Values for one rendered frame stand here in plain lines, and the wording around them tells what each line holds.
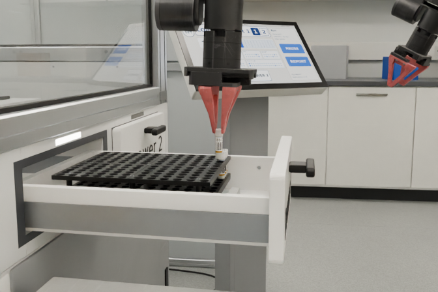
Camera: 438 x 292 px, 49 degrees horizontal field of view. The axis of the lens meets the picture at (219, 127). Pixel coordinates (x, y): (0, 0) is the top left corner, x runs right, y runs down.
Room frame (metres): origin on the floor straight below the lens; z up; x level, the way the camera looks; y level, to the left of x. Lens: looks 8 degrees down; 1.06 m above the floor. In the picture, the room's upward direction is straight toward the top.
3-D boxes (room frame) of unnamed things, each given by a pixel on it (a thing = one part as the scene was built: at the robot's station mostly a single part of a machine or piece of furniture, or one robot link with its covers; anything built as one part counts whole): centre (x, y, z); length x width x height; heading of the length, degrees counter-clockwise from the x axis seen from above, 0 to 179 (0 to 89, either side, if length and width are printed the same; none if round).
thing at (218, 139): (0.74, 0.00, 0.93); 0.01 x 0.01 x 0.05
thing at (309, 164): (0.68, -0.12, 0.91); 0.07 x 0.04 x 0.01; 170
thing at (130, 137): (1.05, 0.17, 0.87); 0.29 x 0.02 x 0.11; 170
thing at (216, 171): (0.70, 0.01, 0.90); 0.18 x 0.02 x 0.01; 170
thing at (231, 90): (0.74, 0.01, 0.99); 0.07 x 0.07 x 0.09; 80
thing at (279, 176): (0.68, -0.09, 0.87); 0.29 x 0.02 x 0.11; 170
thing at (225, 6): (0.74, 0.00, 1.12); 0.07 x 0.06 x 0.07; 80
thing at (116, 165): (0.72, 0.11, 0.87); 0.22 x 0.18 x 0.06; 80
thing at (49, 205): (0.72, 0.11, 0.86); 0.40 x 0.26 x 0.06; 80
